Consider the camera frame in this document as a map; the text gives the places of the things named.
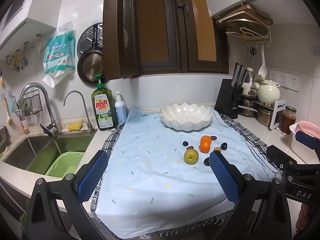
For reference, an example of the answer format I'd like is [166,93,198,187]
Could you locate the dark grape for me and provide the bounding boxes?
[221,142,228,151]

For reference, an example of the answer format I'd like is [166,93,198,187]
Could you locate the green apple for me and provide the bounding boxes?
[183,149,199,165]

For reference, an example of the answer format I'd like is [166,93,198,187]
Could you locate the orange mandarin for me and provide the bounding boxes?
[199,135,212,153]

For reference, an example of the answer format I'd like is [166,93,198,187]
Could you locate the dark plum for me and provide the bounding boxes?
[203,158,210,166]

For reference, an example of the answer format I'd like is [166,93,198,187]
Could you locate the chrome kitchen faucet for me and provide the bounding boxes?
[18,82,61,138]

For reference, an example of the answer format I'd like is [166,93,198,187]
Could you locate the person's right hand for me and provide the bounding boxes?
[296,203,314,233]

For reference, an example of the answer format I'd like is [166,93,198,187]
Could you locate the pink plastic container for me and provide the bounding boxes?
[290,121,319,164]

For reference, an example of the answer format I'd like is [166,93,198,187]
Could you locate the green plastic basin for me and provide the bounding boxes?
[45,152,85,178]

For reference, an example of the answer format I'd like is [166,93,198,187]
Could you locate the jar of red sauce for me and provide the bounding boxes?
[280,106,297,135]

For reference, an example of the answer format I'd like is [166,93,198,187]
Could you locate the black white checkered towel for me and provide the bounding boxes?
[90,114,277,240]

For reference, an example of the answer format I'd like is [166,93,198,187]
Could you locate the stainless steel pot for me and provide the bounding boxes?
[238,98,259,118]

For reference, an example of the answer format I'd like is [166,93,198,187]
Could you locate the stainless steel sink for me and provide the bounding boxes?
[3,133,94,175]

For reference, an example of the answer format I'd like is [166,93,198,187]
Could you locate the chrome filter faucet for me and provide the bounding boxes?
[63,90,97,134]

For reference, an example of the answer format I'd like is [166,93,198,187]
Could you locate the yellow sponge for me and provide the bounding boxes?
[68,122,83,131]

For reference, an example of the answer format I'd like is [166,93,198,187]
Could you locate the cream ceramic teapot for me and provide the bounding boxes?
[252,80,280,105]

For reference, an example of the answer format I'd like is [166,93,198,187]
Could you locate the light blue patterned cloth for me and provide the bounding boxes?
[94,107,279,239]

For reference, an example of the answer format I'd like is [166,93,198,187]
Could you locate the black knife block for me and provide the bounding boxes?
[214,63,248,119]

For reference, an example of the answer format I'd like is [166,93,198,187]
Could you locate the green dish soap bottle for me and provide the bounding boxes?
[91,74,117,131]

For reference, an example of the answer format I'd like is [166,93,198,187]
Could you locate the white scalloped ceramic bowl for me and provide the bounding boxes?
[159,103,214,132]

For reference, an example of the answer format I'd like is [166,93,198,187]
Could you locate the blue white pump bottle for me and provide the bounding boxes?
[114,91,127,125]

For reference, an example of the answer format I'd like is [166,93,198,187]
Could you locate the white rice spoon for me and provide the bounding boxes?
[258,44,267,79]

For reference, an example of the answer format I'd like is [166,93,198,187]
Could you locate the black scissors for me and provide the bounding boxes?
[249,46,257,62]

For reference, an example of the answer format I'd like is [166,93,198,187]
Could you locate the black frying pan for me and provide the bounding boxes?
[77,24,104,87]

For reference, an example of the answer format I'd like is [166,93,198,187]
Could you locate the teal plastic bag package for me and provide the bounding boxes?
[42,21,75,88]

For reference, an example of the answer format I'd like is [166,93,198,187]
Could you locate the wooden cutting board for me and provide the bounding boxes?
[216,5,273,40]

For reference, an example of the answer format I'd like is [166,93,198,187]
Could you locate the white wall outlets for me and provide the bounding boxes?
[268,70,299,91]

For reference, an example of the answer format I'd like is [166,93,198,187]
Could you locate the wire sink caddy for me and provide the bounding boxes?
[15,89,43,118]

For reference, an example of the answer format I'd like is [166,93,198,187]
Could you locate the white wire rack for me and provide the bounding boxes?
[216,14,272,47]

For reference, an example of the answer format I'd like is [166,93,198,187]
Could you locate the dark wooden window frame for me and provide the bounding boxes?
[103,0,228,80]

